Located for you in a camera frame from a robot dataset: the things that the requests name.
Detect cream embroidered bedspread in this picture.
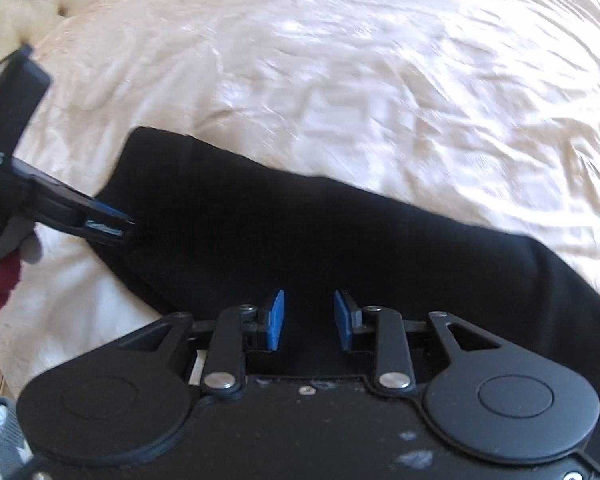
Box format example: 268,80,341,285
0,0,600,403

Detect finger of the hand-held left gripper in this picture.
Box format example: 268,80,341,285
32,192,133,247
12,156,135,224

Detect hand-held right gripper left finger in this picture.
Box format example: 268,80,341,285
115,289,286,396

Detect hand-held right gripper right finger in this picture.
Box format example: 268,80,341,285
333,290,503,391

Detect grey white patterned cloth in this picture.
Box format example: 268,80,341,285
0,396,33,480

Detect black pants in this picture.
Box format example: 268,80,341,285
87,126,600,378

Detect person's left hand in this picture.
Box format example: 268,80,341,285
0,209,44,267

